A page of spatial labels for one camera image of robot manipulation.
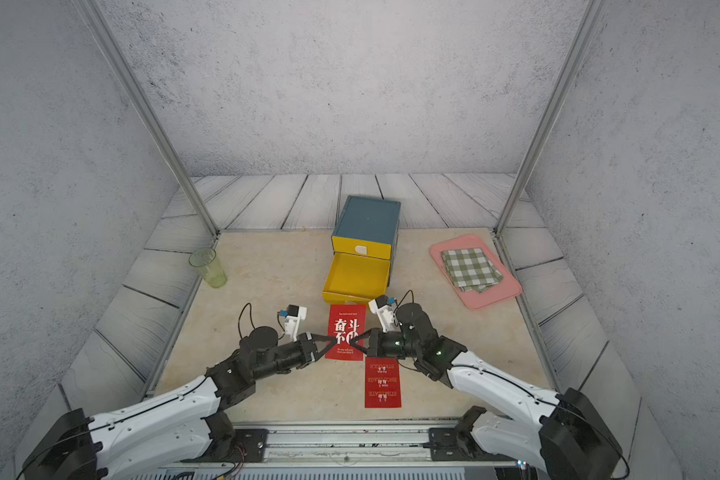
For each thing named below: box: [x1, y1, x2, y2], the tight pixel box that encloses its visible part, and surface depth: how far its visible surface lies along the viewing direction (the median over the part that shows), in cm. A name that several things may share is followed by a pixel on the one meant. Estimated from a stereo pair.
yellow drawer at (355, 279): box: [322, 252, 391, 304], surface depth 100 cm
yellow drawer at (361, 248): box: [331, 236, 392, 259], surface depth 92 cm
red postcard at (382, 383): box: [364, 357, 401, 408], surface depth 85 cm
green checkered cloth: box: [441, 248, 504, 293], surface depth 110 cm
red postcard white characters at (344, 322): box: [325, 304, 367, 361], surface depth 77 cm
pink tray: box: [429, 234, 523, 310], surface depth 108 cm
